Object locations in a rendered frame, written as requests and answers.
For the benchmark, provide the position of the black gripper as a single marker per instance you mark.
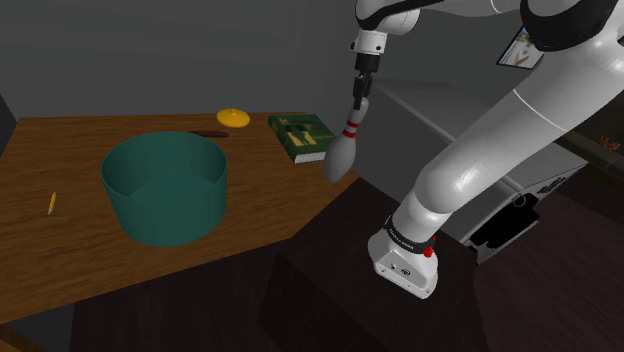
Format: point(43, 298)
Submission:
point(366, 63)

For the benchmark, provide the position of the white bowling pin red stripes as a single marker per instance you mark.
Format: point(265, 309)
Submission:
point(342, 146)

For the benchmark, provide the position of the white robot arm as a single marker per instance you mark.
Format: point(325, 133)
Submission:
point(492, 156)

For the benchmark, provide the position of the green hardcover book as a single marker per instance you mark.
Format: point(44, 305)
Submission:
point(301, 137)

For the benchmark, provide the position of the yellow round lid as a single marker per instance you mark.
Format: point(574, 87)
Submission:
point(233, 118)

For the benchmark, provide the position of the dark red-brown flat stick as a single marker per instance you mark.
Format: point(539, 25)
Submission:
point(208, 133)

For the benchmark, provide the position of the dark robot stand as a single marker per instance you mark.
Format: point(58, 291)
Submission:
point(370, 292)

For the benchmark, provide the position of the green round tub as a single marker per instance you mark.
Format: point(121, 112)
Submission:
point(164, 187)

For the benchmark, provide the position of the yellow pencil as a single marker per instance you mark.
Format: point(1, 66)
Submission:
point(51, 203)

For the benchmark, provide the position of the framed wall picture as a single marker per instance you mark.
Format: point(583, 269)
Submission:
point(518, 50)

